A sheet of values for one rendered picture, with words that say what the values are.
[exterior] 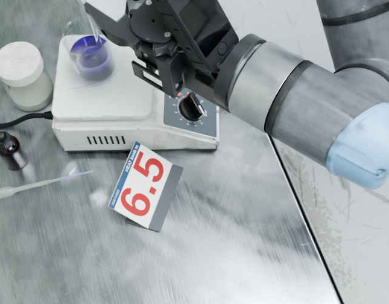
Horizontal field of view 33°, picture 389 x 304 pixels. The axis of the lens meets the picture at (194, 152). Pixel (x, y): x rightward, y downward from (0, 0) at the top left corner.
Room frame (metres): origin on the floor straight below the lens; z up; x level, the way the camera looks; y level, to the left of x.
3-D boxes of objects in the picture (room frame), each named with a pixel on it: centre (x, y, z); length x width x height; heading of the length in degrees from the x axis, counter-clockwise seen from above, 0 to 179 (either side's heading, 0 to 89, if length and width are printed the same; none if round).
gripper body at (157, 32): (0.38, -0.01, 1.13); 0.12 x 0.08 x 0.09; 49
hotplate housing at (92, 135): (0.46, 0.07, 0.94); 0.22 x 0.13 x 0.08; 84
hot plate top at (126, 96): (0.46, 0.10, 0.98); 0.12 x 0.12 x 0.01; 84
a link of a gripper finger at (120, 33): (0.40, 0.05, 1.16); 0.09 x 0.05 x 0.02; 50
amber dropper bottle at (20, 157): (0.40, 0.23, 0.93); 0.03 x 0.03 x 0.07
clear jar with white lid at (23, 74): (0.50, 0.21, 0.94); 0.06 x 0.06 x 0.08
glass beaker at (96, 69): (0.47, 0.11, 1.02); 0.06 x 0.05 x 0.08; 151
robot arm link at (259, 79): (0.33, -0.07, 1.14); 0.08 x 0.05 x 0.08; 139
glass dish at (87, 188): (0.36, 0.14, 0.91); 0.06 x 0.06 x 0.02
